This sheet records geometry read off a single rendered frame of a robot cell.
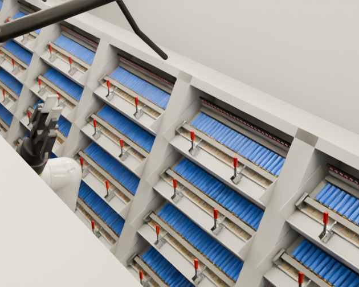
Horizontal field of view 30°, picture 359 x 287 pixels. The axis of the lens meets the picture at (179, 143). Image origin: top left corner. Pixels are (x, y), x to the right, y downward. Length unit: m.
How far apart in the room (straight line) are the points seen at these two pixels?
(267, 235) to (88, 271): 1.73
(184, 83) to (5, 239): 2.19
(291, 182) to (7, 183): 1.61
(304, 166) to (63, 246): 1.65
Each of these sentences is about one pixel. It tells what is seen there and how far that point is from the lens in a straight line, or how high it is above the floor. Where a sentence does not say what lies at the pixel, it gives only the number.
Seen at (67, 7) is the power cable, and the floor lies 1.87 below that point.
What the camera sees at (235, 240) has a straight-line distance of 2.25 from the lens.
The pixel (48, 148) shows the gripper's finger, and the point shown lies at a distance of 1.80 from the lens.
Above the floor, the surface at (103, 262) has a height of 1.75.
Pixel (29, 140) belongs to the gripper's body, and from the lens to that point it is 1.88.
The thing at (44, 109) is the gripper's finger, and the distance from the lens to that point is 1.77.
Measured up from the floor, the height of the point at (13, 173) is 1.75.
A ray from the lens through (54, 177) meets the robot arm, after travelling 2.01.
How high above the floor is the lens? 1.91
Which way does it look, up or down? 10 degrees down
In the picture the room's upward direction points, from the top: 20 degrees clockwise
